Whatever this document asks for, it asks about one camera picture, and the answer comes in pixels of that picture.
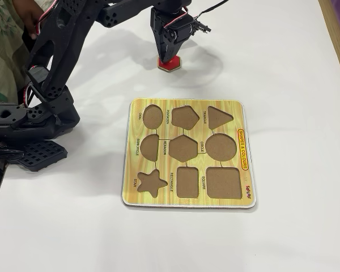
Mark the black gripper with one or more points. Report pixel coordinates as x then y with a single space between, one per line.
165 39

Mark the red hexagon piece yellow pin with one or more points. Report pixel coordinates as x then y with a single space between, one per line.
175 65

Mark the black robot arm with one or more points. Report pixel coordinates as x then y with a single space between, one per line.
59 42

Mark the wooden shape puzzle board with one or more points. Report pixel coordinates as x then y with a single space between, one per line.
187 130

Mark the person's hand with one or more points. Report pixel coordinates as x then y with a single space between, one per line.
31 20

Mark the floral print cloth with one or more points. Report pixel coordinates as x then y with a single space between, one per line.
3 56

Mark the black table clamp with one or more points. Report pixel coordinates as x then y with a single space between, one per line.
5 154

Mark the black square wrist camera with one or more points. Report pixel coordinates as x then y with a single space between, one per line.
201 26

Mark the black grid base plate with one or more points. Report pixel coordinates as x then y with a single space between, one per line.
61 154

